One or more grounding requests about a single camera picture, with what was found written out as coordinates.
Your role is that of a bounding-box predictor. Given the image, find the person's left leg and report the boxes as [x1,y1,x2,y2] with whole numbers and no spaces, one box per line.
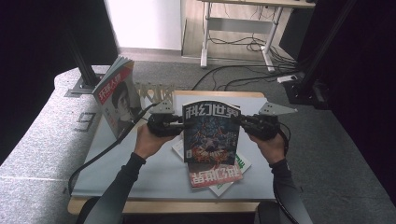
[75,195,98,224]

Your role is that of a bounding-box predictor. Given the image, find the black metal stand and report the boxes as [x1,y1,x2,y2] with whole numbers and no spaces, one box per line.
[64,29,106,98]
[281,0,358,110]

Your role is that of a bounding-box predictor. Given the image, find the white desk frame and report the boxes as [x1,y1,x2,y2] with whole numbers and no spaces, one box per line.
[199,0,317,74]

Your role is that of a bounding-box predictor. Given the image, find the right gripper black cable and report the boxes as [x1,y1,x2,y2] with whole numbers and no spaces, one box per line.
[271,120,302,224]

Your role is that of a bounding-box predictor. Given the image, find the red illustrated magazine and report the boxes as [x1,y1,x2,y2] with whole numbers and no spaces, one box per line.
[187,161,245,189]

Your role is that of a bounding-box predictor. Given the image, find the person's right hand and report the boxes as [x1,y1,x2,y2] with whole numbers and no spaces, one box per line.
[247,132,288,166]

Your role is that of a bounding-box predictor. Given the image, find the black floor cable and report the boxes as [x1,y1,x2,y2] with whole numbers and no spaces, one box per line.
[191,63,297,91]
[214,73,301,92]

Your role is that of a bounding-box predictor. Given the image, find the white magazine green title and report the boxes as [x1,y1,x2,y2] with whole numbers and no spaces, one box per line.
[171,139,253,198]

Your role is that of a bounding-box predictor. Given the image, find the wooden table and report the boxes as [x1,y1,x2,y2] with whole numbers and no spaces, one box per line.
[67,89,301,216]

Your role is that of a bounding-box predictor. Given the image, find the tangled black cables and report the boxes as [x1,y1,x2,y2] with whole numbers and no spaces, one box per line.
[207,29,297,63]

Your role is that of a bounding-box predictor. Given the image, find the person's leg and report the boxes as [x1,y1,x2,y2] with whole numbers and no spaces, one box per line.
[254,200,276,224]
[75,195,98,224]

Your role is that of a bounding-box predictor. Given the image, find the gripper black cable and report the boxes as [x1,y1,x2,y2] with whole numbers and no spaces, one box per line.
[271,120,302,224]
[67,102,159,196]

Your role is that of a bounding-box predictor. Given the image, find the white power strip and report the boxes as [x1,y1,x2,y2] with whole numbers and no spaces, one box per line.
[276,74,300,85]

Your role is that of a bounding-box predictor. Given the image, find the clear acrylic magazine rack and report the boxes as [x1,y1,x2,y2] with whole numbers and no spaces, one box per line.
[134,81,177,108]

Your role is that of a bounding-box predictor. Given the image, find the dark curtain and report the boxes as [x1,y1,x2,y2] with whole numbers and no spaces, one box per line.
[279,0,396,207]
[0,0,121,166]

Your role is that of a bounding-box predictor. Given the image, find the grey portrait magazine red title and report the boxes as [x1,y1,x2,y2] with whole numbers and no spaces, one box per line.
[92,55,145,140]

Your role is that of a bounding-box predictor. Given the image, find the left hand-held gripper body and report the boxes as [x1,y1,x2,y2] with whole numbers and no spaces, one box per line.
[146,99,185,138]

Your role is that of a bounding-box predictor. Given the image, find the black tape floor marking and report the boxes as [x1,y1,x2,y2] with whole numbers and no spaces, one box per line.
[74,111,97,133]

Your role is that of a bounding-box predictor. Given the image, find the person's right leg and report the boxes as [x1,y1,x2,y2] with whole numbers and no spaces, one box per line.
[254,200,276,224]

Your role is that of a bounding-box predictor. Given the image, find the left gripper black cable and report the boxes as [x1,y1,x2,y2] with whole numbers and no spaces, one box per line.
[67,102,159,196]

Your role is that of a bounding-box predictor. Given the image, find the dark blue illustrated magazine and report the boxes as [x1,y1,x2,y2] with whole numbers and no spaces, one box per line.
[181,99,243,166]

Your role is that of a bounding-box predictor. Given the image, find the person's left hand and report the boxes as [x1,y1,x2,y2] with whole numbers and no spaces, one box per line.
[134,122,176,161]

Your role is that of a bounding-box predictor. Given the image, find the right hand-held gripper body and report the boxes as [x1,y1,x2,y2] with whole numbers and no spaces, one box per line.
[246,102,299,141]

